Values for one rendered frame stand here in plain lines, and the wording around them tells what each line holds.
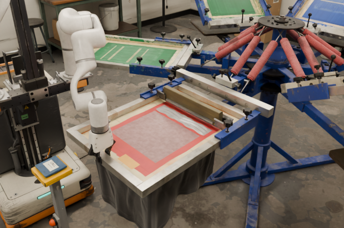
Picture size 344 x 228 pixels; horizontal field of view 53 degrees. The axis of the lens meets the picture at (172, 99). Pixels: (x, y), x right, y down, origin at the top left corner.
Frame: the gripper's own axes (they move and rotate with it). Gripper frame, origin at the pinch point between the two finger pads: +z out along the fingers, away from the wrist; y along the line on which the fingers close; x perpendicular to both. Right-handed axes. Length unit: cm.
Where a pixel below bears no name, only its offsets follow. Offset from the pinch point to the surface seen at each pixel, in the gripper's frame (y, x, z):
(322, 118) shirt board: -111, 51, 5
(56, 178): 20.4, -5.5, 3.2
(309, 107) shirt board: -118, 40, 5
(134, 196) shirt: -8.9, 9.7, 23.3
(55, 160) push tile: 16.0, -13.9, 1.0
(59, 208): 20.2, -10.0, 25.0
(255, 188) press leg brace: -116, 16, 85
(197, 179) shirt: -41, 22, 25
